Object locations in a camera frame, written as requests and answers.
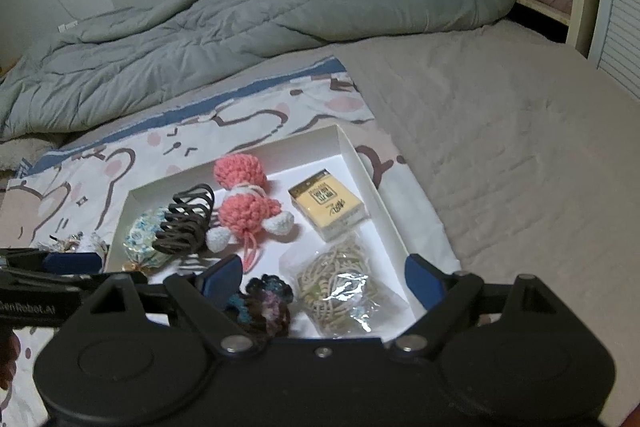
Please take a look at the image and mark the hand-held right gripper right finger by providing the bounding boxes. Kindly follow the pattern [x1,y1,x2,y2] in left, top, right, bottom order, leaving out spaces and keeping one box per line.
[392,253,562,355]

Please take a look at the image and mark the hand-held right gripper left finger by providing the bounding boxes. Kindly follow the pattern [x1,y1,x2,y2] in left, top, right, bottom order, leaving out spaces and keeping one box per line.
[80,254,266,356]

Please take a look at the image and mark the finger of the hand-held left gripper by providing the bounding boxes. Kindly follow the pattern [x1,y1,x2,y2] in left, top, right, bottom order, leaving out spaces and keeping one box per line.
[0,271,110,294]
[0,248,104,277]

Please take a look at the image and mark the gold and silver tassel charm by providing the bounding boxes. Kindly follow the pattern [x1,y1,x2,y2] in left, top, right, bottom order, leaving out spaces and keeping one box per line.
[35,231,108,259]

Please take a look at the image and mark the dark crochet scrunchie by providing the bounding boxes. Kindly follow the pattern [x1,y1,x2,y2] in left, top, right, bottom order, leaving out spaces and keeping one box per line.
[225,274,297,339]

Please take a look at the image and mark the brown hair claw clip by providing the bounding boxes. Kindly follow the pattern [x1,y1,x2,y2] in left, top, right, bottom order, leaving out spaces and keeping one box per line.
[152,183,216,255]

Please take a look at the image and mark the pink crochet doll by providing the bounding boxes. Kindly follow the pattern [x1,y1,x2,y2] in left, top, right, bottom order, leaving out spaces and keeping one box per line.
[205,155,297,271]

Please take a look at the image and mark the clear bag of beige bands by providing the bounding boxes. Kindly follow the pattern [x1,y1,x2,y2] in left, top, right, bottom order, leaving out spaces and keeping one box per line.
[280,234,409,339]

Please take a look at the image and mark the yellow small carton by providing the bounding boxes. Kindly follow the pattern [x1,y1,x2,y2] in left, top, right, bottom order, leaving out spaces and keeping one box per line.
[288,171,372,243]

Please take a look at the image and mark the white cardboard box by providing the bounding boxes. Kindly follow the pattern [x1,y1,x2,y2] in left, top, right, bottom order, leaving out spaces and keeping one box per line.
[102,123,461,343]

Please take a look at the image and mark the blue floral fabric pouch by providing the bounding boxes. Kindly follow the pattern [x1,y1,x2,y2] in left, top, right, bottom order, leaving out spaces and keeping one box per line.
[121,207,174,276]

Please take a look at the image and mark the bear printed blanket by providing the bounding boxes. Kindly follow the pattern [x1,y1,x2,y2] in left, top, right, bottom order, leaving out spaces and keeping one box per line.
[0,54,461,427]

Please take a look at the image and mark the beige bed sheet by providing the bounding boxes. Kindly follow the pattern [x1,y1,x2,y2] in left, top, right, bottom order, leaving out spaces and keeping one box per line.
[0,19,640,289]

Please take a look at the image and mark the grey-green duvet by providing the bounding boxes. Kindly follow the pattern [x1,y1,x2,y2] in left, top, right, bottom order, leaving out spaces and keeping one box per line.
[0,0,516,142]

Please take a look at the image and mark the white louvered door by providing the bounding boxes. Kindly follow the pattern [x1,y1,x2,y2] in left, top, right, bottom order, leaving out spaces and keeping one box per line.
[587,0,640,101]

